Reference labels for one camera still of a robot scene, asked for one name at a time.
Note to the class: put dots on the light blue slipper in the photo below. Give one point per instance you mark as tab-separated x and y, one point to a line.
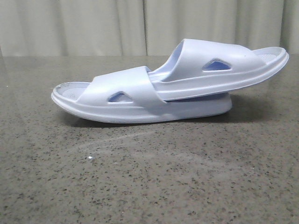
200	68
128	96

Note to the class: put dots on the pale green curtain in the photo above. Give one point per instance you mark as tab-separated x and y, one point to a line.
142	27

